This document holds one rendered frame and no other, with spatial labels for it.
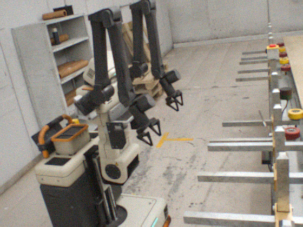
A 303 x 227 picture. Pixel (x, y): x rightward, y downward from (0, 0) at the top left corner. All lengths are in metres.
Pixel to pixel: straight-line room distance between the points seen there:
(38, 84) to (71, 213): 2.11
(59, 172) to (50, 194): 0.22
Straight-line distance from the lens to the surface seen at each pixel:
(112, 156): 1.90
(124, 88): 1.51
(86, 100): 1.65
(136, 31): 1.91
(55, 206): 2.15
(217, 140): 1.81
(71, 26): 4.54
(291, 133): 1.75
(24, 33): 3.84
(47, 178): 2.04
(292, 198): 1.78
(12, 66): 3.88
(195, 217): 1.13
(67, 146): 2.05
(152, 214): 2.30
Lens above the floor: 1.66
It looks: 20 degrees down
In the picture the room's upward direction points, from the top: 10 degrees counter-clockwise
